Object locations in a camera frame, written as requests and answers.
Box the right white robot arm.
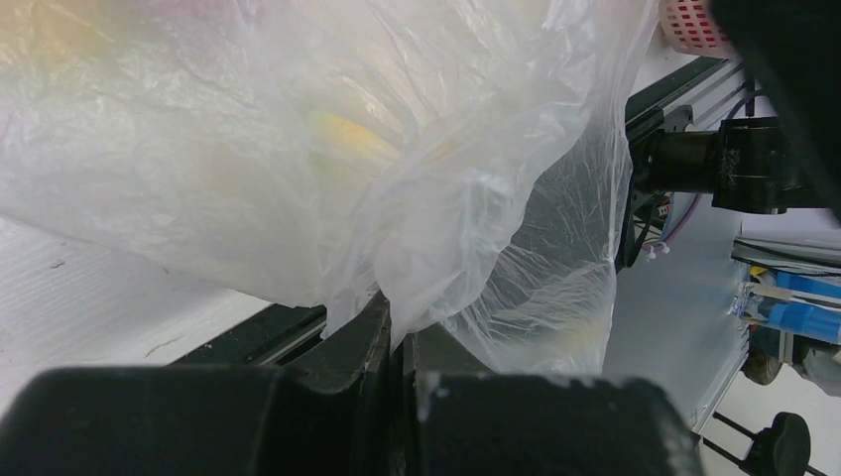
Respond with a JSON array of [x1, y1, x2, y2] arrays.
[[632, 1, 840, 214]]

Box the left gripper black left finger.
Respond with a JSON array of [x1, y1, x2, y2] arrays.
[[1, 296, 391, 475]]

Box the black knob on stand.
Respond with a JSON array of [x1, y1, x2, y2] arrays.
[[699, 412, 826, 476]]

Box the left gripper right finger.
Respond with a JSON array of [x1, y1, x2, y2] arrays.
[[402, 326, 703, 475]]

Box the white plastic basket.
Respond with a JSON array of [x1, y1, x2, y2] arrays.
[[659, 0, 738, 60]]

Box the clear plastic bag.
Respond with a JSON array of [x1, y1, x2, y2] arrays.
[[1, 1, 658, 374]]

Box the blue items beside table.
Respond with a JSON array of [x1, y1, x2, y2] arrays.
[[730, 236, 841, 386]]

